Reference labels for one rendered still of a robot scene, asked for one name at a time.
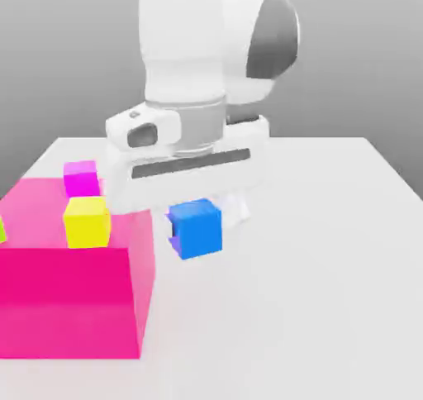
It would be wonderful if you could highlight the small magenta cube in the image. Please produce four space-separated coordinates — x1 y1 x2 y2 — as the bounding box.
63 160 102 199

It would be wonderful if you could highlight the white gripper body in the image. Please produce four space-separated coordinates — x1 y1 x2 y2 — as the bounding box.
106 116 271 216

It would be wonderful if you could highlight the small yellow cube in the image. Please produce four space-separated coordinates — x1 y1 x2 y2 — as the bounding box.
62 196 112 250

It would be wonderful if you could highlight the small blue cube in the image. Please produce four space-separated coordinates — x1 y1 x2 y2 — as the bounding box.
168 198 223 261

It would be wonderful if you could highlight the large pink box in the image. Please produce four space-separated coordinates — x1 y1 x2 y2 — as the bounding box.
0 176 157 360

